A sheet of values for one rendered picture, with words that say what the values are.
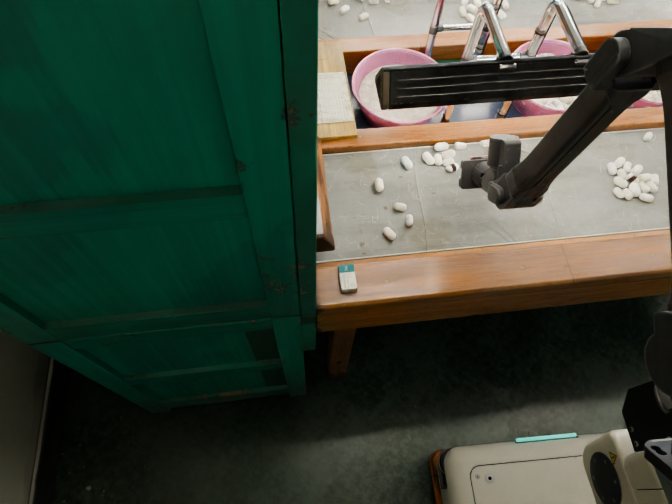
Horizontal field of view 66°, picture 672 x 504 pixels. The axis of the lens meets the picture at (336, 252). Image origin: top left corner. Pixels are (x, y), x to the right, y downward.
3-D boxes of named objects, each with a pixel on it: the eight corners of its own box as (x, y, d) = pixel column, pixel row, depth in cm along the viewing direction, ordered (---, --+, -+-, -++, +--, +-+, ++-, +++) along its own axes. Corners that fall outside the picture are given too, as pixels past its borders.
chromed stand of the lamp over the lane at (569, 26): (516, 186, 138) (600, 56, 97) (443, 192, 136) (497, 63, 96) (498, 129, 146) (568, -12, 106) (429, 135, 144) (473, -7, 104)
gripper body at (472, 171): (459, 159, 115) (471, 167, 108) (503, 156, 116) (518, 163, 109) (458, 187, 118) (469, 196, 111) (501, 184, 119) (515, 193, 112)
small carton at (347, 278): (356, 291, 113) (357, 288, 111) (341, 293, 113) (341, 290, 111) (353, 266, 116) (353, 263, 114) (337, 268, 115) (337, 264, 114)
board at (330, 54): (357, 137, 131) (357, 134, 130) (298, 142, 130) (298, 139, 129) (340, 44, 146) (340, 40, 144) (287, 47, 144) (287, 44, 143)
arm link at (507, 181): (625, 61, 62) (704, 59, 64) (610, 24, 64) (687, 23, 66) (488, 215, 102) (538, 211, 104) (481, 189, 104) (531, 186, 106)
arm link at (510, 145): (496, 206, 100) (537, 203, 101) (503, 147, 95) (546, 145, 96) (471, 189, 110) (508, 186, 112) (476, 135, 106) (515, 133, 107)
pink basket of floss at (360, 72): (460, 105, 149) (469, 81, 141) (405, 162, 140) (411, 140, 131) (388, 59, 156) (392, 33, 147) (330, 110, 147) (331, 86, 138)
